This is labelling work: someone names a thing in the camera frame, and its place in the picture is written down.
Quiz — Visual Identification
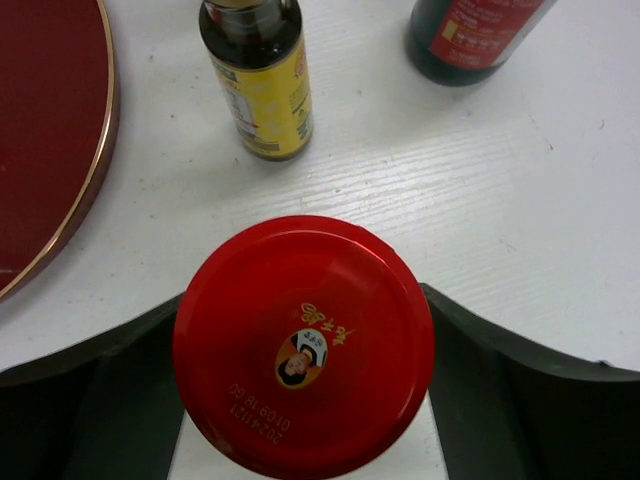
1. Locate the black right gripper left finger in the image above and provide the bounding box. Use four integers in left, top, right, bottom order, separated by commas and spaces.
1, 296, 184, 479

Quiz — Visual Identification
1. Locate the round red tray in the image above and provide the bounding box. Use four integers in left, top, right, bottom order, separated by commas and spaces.
1, 1, 120, 300

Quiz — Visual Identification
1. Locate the small yellow-label dark bottle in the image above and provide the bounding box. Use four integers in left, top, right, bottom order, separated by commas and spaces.
198, 0, 313, 161

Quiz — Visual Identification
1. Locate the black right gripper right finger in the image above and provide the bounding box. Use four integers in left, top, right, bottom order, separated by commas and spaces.
422, 285, 639, 479

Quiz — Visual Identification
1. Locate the tall soy sauce bottle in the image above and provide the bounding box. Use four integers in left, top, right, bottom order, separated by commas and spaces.
406, 0, 555, 87

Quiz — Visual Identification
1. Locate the red-lid chili sauce jar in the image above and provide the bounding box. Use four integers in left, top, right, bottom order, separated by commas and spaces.
173, 215, 435, 479

